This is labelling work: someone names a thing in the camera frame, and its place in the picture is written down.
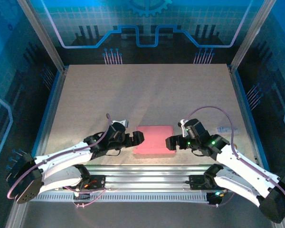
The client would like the pink paper box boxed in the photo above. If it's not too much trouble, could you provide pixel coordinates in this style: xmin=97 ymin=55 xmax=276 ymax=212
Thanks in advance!
xmin=133 ymin=125 xmax=177 ymax=159

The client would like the black controller box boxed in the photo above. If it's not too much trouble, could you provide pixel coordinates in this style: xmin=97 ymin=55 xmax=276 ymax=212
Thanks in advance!
xmin=207 ymin=191 xmax=224 ymax=206

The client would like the blue printed sticker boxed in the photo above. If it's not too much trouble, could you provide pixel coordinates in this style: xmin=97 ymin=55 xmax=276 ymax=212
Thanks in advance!
xmin=217 ymin=126 xmax=238 ymax=133

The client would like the white connector block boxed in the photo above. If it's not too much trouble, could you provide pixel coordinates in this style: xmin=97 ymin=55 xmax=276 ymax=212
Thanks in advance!
xmin=72 ymin=188 xmax=91 ymax=200

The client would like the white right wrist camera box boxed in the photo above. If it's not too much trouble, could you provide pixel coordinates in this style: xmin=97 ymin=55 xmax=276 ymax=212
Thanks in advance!
xmin=177 ymin=119 xmax=189 ymax=138

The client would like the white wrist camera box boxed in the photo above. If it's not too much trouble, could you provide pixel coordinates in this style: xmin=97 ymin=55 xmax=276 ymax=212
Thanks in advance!
xmin=177 ymin=119 xmax=189 ymax=138
xmin=112 ymin=118 xmax=130 ymax=129

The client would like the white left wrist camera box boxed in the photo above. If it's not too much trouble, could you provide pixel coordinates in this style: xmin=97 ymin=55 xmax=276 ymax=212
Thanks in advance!
xmin=112 ymin=118 xmax=130 ymax=129

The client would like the aluminium mounting rail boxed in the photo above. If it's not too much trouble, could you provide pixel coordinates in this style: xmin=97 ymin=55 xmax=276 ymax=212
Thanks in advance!
xmin=18 ymin=164 xmax=277 ymax=193

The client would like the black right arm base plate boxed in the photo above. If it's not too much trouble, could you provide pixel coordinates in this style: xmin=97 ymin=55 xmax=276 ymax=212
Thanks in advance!
xmin=189 ymin=174 xmax=233 ymax=190

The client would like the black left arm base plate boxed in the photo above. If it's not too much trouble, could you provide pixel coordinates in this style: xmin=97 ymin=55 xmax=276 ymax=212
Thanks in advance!
xmin=71 ymin=174 xmax=107 ymax=190

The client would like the slotted grey cable duct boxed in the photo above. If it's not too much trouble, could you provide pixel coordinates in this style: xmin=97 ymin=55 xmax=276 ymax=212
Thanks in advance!
xmin=28 ymin=192 xmax=211 ymax=203

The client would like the aluminium table side rail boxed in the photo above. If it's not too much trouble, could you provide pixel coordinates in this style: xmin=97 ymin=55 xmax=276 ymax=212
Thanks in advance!
xmin=26 ymin=66 xmax=69 ymax=173
xmin=228 ymin=66 xmax=268 ymax=173

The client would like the aluminium frame post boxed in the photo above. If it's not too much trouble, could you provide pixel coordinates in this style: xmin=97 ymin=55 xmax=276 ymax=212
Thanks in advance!
xmin=16 ymin=0 xmax=67 ymax=73
xmin=228 ymin=0 xmax=278 ymax=73

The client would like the aluminium lower frame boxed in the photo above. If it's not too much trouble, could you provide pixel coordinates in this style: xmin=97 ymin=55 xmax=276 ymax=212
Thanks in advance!
xmin=4 ymin=190 xmax=285 ymax=228

